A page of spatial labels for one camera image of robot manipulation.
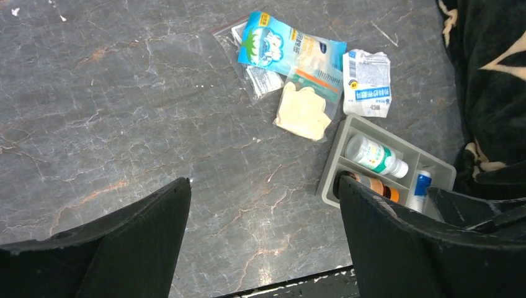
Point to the white gauze packet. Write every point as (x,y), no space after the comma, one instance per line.
(367,90)

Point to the grey divider tray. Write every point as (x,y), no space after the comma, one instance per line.
(443,174)

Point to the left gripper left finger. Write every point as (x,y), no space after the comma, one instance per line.
(131,252)

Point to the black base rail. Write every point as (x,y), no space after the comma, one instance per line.
(338,282)

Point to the blue white small box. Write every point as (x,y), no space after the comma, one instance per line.
(417,194)

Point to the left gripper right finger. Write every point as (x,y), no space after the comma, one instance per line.
(476,248)

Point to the white green-label bottle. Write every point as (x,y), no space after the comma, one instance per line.
(375,156)

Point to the brown glass bottle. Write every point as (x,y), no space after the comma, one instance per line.
(373,184)

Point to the blue cotton ball bag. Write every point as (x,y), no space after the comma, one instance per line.
(273,45)

